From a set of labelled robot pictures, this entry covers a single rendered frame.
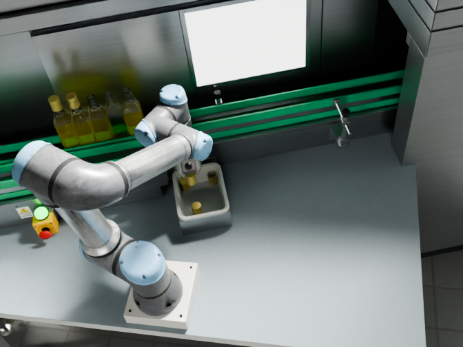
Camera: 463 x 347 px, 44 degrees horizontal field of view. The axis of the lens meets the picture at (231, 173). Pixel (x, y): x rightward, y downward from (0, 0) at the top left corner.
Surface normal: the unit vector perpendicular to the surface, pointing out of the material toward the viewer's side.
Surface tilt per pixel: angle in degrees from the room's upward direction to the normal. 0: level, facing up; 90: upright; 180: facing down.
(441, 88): 90
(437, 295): 0
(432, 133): 90
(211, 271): 0
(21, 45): 90
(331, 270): 0
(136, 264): 9
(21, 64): 90
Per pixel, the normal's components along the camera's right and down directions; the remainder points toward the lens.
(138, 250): -0.01, -0.53
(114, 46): 0.18, 0.74
